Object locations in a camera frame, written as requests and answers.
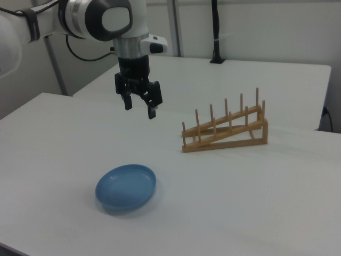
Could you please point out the grey metal frame post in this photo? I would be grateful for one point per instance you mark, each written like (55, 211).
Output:
(57, 72)
(178, 26)

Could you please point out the blue round plate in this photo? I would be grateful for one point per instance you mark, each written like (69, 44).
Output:
(125, 189)

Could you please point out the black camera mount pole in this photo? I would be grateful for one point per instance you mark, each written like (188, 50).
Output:
(215, 26)

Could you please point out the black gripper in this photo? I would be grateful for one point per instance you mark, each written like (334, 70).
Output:
(134, 69)

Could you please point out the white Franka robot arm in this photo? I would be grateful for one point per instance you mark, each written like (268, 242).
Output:
(80, 16)

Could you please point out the wooden plate rack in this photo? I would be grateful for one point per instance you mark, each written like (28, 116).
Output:
(264, 133)

